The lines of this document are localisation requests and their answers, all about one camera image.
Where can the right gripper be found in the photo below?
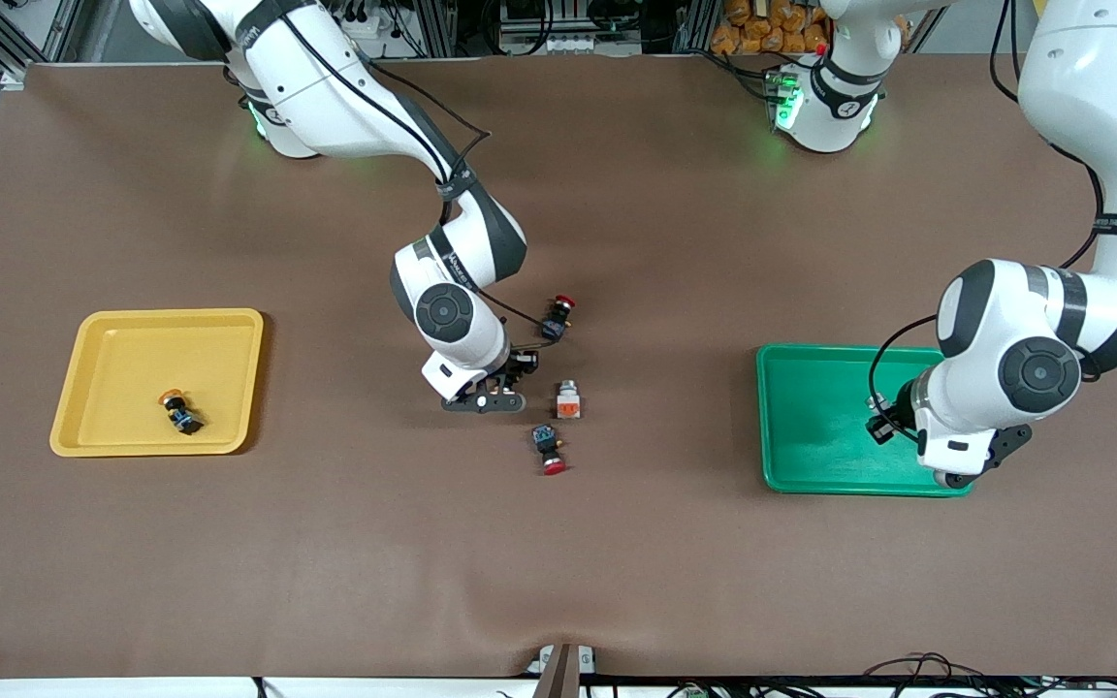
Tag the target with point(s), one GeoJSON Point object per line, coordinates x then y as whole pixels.
{"type": "Point", "coordinates": [517, 364]}

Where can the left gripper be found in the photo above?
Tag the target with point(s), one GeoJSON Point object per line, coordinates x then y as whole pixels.
{"type": "Point", "coordinates": [901, 407]}

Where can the yellow mushroom push button switch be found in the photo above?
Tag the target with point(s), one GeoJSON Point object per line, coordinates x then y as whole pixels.
{"type": "Point", "coordinates": [182, 417]}

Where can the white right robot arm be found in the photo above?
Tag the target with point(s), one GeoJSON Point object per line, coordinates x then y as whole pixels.
{"type": "Point", "coordinates": [345, 107]}

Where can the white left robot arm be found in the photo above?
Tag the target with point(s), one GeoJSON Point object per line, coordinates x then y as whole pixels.
{"type": "Point", "coordinates": [1092, 87]}

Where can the green plastic tray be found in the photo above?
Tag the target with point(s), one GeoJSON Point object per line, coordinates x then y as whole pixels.
{"type": "Point", "coordinates": [820, 427]}

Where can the brown table mat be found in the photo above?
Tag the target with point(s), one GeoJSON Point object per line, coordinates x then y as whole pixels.
{"type": "Point", "coordinates": [558, 562]}

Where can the black grey control box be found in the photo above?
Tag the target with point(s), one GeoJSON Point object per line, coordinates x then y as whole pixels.
{"type": "Point", "coordinates": [568, 34]}

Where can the yellow plastic tray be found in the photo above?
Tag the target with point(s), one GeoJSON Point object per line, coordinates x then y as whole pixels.
{"type": "Point", "coordinates": [132, 368]}

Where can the white power strip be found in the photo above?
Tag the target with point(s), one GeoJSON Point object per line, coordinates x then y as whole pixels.
{"type": "Point", "coordinates": [369, 24]}

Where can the pile of orange packets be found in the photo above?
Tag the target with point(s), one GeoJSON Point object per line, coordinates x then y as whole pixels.
{"type": "Point", "coordinates": [762, 29]}

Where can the red mushroom push button switch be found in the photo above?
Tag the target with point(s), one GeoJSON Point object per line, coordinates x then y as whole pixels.
{"type": "Point", "coordinates": [555, 325]}
{"type": "Point", "coordinates": [547, 441]}

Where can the grey metal clamp bracket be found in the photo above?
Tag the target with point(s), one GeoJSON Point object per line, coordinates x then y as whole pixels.
{"type": "Point", "coordinates": [558, 674]}

